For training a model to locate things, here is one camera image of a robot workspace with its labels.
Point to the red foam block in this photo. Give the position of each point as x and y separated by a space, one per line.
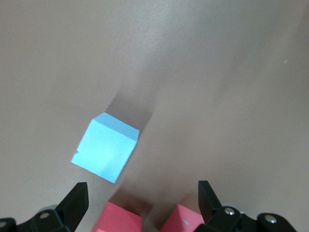
118 220
178 221

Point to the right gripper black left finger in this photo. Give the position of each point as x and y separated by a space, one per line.
48 222

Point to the light blue foam block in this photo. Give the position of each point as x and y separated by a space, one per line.
103 149

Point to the brown table cover sheet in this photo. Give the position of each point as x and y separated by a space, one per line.
217 96

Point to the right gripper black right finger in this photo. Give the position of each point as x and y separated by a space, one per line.
229 222

